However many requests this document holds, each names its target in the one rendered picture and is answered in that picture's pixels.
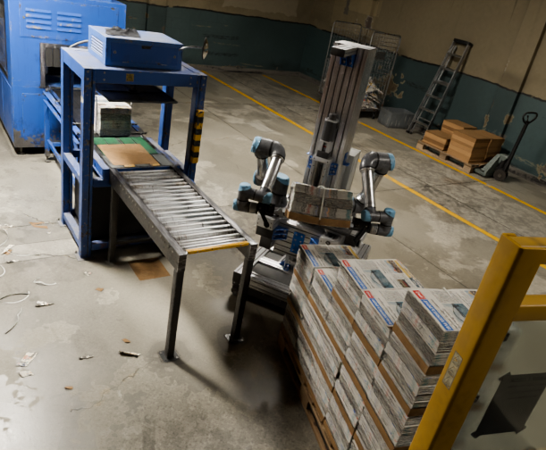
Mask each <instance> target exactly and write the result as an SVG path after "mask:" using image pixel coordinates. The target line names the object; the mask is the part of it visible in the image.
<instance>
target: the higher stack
mask: <svg viewBox="0 0 546 450"><path fill-rule="evenodd" d="M443 289H444V290H443ZM476 292H477V289H448V290H447V289H446V288H445V287H443V288H442V289H432V288H411V289H408V290H407V294H406V295H405V298H404V302H403V305H402V308H401V311H400V314H399V317H398V320H397V321H396V324H397V325H398V326H399V328H400V329H401V331H402V332H403V334H404V335H405V336H406V338H407V339H408V341H409V342H410V344H411V345H412V346H413V347H414V348H415V350H416V351H417V352H418V354H419V355H420V356H421V358H422V359H423V360H424V362H425V363H426V365H427V366H428V367H437V366H445V364H446V361H447V360H448V358H449V354H450V352H451V349H452V347H453V346H454V343H455V341H456V339H457V336H458V333H459V331H460V329H461V327H462V325H463V322H464V320H465V318H466V315H467V313H468V310H469V308H470V306H471V303H472V302H473V300H474V298H475V294H476ZM384 351H385V355H384V356H383V360H382V366H383V367H384V369H385V370H386V371H387V373H388V374H389V376H390V378H391V380H392V381H393V383H394V385H395V386H396V388H397V390H398V391H399V392H400V394H401V395H402V397H403V399H404V400H405V402H406V403H407V405H408V407H409V408H410V410H411V409H422V408H426V407H427V405H428V403H429V401H430V399H431V397H432V394H433V391H434V389H435V387H436V385H437V382H438V380H439V378H440V374H434V375H424V373H423V372H422V370H421V369H420V368H419V366H418V365H417V363H416V362H415V360H414V359H413V357H412V356H411V355H410V353H409V352H408V351H407V349H406V348H405V347H404V346H403V344H402V343H401V341H400V340H399V338H398V337H397V336H396V334H395V333H394V331H392V332H391V336H390V339H389V341H387V345H386V349H384ZM375 375H376V376H375V380H374V384H373V386H372V387H371V389H370V390H369V393H368V396H367V397H368V398H367V400H368V402H369V404H370V405H371V406H372V408H373V410H374V412H375V414H376V415H377V417H378V419H379V421H380V423H381V424H382V426H383V428H384V430H385V431H386V433H387V435H388V437H389V439H390V441H391V443H392V444H393V446H394V448H395V447H402V446H410V445H411V442H412V440H413V438H414V435H415V433H416V431H417V428H418V426H419V424H420V421H421V420H422V418H423V415H418V416H408V417H407V415H406V414H405V412H404V410H403V409H402V407H401V405H400V404H399V402H398V400H397V398H396V397H395V395H394V394H393V393H392V391H391V389H390V387H389V386H388V384H387V382H386V381H385V379H384V378H383V376H382V374H381V373H380V372H379V370H378V371H377V372H376V373H375ZM364 408H365V409H364V411H362V414H361V417H360V421H358V422H359V425H358V427H357V432H356V433H357V436H358V438H359V440H360V443H361V445H362V447H363V448H364V450H390V449H389V448H388V447H387V445H386V443H385V441H384V439H383V438H382V435H381V433H380V431H379V430H378V429H377V427H376V425H375V423H374V420H373V419H372V417H371V415H370V413H369V412H368V411H367V409H366V407H364Z"/></svg>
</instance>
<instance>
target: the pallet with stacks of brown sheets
mask: <svg viewBox="0 0 546 450"><path fill-rule="evenodd" d="M504 141H505V138H503V137H499V136H496V135H494V134H492V133H490V132H487V131H485V130H483V129H477V127H474V126H472V125H469V124H467V123H464V122H463V121H459V120H444V121H443V123H442V126H441V130H438V129H434V130H426V131H425V134H424V138H423V140H418V142H417V145H416V148H418V149H420V150H422V151H424V152H426V153H428V154H430V155H432V156H434V157H436V158H438V159H440V160H442V161H444V162H446V163H449V164H451V165H453V166H455V167H457V168H459V169H460V170H462V171H465V172H467V173H473V171H474V168H477V167H479V168H483V167H484V166H485V165H486V164H487V163H488V162H489V161H490V160H491V159H492V158H493V157H494V156H495V155H496V154H499V153H500V149H501V146H502V144H503V143H504ZM426 146H428V147H429V148H430V147H431V148H433V149H435V150H437V151H439V152H440V155H437V154H434V153H432V152H430V151H428V150H426V149H425V148H426ZM449 157H452V158H454V159H456V160H458V161H460V162H462V163H464V167H461V166H459V165H457V164H455V163H453V162H451V161H449Z"/></svg>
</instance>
